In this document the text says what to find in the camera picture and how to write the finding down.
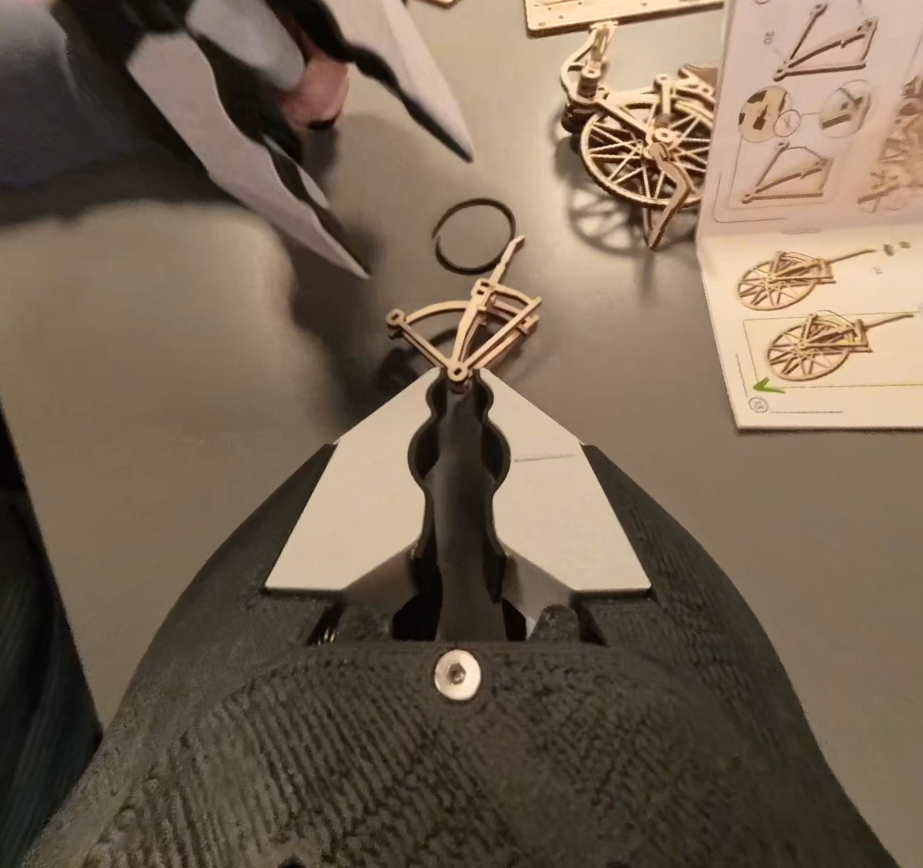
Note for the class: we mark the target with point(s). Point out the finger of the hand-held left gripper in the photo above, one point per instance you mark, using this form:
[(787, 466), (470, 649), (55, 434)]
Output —
[(216, 125), (404, 31)]

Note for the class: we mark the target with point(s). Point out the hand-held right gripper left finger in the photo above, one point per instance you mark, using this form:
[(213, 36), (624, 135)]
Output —
[(346, 522)]

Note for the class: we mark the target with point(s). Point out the wooden bicycle model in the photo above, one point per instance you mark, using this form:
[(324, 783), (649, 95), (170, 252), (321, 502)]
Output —
[(642, 139)]

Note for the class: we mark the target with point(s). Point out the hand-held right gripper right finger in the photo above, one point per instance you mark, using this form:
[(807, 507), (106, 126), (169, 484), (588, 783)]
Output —
[(570, 522)]

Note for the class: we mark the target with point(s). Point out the small wooden frame part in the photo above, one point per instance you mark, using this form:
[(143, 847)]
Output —
[(479, 312)]

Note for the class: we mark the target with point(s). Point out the person's left hand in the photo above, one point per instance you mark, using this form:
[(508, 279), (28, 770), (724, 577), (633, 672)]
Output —
[(321, 96)]

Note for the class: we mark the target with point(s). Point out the person's left forearm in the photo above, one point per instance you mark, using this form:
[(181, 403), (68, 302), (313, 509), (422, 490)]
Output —
[(72, 103)]

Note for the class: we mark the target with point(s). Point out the white instruction booklet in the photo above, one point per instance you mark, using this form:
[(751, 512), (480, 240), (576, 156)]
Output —
[(815, 392)]

